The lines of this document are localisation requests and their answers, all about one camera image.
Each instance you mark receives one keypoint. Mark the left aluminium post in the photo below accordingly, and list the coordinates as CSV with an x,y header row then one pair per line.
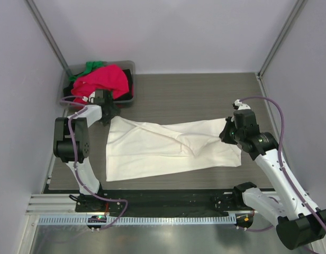
x,y
47,34

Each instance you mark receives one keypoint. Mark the green t shirt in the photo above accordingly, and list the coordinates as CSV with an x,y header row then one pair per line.
x,y
90,66

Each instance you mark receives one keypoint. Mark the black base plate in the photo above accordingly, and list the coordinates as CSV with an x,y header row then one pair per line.
x,y
170,203

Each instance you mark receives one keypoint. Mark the aluminium post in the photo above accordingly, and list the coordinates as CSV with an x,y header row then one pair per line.
x,y
285,30
47,34

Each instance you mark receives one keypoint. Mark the clear plastic storage bin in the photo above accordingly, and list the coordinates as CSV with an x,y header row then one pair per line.
x,y
77,69

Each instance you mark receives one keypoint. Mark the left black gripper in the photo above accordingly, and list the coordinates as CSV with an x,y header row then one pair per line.
x,y
114,110

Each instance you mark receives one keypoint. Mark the aluminium rail frame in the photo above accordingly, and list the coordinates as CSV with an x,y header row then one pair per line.
x,y
61,203

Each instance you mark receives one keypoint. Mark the pink t shirt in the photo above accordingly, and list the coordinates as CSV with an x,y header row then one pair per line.
x,y
110,77

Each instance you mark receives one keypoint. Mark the right aluminium post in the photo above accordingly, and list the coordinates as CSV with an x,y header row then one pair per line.
x,y
285,30

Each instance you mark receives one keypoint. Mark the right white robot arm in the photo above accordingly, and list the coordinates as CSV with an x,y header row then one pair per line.
x,y
297,218

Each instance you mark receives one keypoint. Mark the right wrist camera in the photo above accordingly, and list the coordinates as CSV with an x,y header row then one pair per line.
x,y
243,116

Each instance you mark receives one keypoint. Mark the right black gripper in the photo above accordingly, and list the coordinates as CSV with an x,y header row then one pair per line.
x,y
224,135

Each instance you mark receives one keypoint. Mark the white slotted cable duct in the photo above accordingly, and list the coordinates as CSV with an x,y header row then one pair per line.
x,y
101,220

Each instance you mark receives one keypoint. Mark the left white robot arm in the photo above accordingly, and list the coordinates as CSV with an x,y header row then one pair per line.
x,y
71,145

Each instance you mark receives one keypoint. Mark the white t shirt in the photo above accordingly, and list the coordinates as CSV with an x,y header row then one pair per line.
x,y
144,149

